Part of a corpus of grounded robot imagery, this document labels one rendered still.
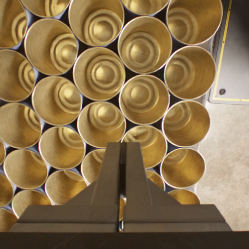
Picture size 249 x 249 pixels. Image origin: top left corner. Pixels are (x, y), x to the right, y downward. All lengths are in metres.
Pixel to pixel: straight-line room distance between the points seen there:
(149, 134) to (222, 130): 1.39
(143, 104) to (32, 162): 0.23
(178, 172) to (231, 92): 0.99
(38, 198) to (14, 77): 0.23
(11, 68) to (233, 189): 1.95
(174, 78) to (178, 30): 0.07
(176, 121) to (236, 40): 0.98
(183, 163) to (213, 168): 1.47
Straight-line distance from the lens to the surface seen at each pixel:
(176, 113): 0.34
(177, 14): 0.34
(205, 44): 0.36
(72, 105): 0.34
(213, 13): 0.30
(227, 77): 1.26
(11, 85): 0.35
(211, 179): 1.88
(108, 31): 0.33
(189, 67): 0.34
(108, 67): 0.32
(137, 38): 0.33
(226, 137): 1.74
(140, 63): 0.32
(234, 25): 1.28
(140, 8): 0.34
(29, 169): 0.38
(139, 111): 0.33
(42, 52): 0.32
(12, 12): 0.37
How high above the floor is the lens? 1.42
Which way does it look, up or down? 73 degrees down
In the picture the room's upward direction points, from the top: 178 degrees counter-clockwise
